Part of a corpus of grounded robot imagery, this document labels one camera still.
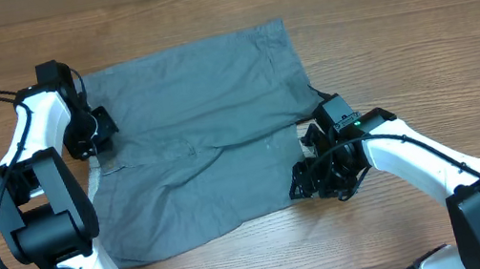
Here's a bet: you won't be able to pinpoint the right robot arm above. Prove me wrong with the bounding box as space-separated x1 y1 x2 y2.
289 94 480 269

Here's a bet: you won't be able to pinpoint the grey shorts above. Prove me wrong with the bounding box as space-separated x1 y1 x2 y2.
83 19 320 269

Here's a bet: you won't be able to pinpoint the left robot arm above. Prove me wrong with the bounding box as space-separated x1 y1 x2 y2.
0 60 118 269

